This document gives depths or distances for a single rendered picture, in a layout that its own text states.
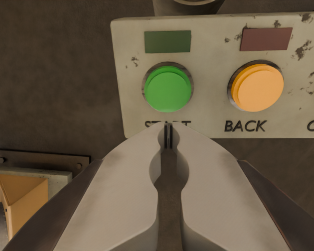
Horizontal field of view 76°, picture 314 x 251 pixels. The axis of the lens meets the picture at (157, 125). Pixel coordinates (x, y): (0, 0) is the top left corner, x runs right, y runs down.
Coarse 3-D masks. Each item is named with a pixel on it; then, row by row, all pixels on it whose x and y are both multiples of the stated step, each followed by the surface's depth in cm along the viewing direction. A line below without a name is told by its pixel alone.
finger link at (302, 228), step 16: (240, 160) 8; (256, 176) 8; (256, 192) 7; (272, 192) 7; (272, 208) 6; (288, 208) 6; (288, 224) 6; (304, 224) 6; (288, 240) 5; (304, 240) 5
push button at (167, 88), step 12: (156, 72) 16; (168, 72) 16; (180, 72) 16; (156, 84) 17; (168, 84) 16; (180, 84) 16; (156, 96) 17; (168, 96) 17; (180, 96) 17; (156, 108) 18; (168, 108) 18; (180, 108) 18
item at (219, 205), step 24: (192, 144) 9; (216, 144) 9; (192, 168) 8; (216, 168) 8; (240, 168) 8; (192, 192) 7; (216, 192) 7; (240, 192) 7; (192, 216) 6; (216, 216) 6; (240, 216) 6; (264, 216) 6; (192, 240) 6; (216, 240) 5; (240, 240) 5; (264, 240) 5
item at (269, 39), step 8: (248, 32) 15; (256, 32) 15; (264, 32) 15; (272, 32) 15; (280, 32) 15; (288, 32) 15; (248, 40) 15; (256, 40) 15; (264, 40) 15; (272, 40) 15; (280, 40) 15; (288, 40) 15; (240, 48) 16; (248, 48) 16; (256, 48) 16; (264, 48) 16; (272, 48) 16; (280, 48) 16
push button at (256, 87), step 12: (240, 72) 17; (252, 72) 16; (264, 72) 16; (276, 72) 16; (240, 84) 16; (252, 84) 16; (264, 84) 16; (276, 84) 16; (240, 96) 17; (252, 96) 17; (264, 96) 17; (276, 96) 17; (252, 108) 17; (264, 108) 18
